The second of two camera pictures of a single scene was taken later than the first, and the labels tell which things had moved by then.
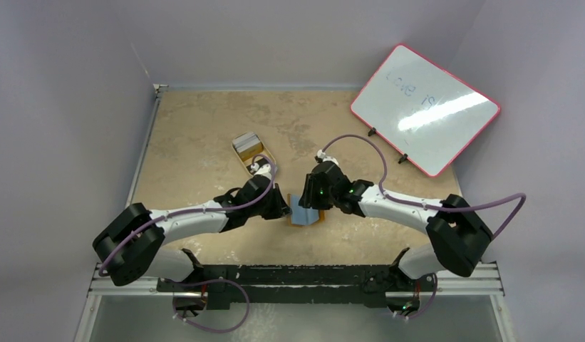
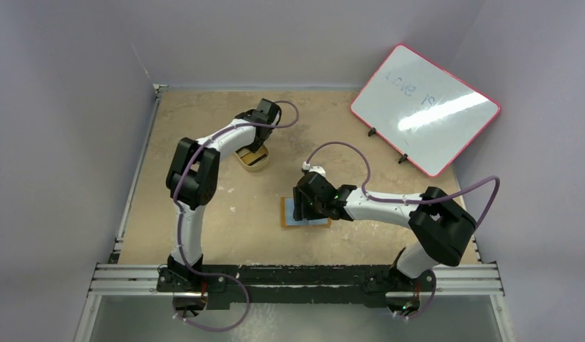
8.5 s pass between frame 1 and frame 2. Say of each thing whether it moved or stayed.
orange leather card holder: moved
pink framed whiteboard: stayed
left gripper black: moved
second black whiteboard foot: stayed
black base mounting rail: stayed
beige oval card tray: stayed
